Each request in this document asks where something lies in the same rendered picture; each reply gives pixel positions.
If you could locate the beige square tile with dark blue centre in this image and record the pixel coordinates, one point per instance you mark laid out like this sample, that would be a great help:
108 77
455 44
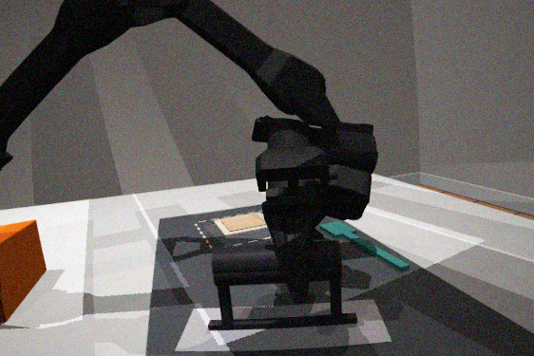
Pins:
243 224

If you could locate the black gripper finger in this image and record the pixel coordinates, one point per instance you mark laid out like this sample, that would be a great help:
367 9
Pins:
290 223
299 295

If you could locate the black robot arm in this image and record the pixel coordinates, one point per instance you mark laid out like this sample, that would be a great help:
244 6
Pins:
294 87

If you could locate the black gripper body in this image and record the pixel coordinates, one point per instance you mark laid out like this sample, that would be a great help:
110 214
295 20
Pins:
290 172

